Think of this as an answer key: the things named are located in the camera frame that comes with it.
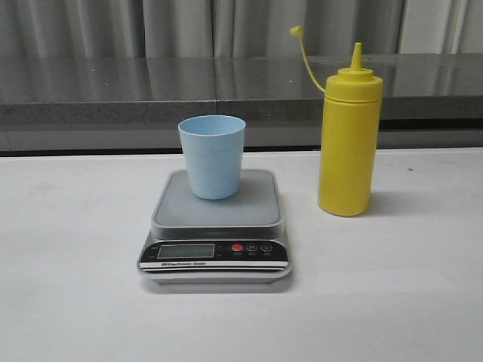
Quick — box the grey stone counter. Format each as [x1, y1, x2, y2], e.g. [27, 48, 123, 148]
[1, 54, 482, 155]

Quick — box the light blue plastic cup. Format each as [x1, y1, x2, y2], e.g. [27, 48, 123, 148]
[178, 115, 246, 200]

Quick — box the yellow squeeze bottle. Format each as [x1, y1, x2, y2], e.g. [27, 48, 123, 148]
[290, 26, 383, 216]

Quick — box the grey curtain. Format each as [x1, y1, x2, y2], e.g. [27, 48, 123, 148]
[1, 1, 482, 58]

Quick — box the silver electronic kitchen scale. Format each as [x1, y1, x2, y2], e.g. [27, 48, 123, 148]
[137, 169, 292, 284]

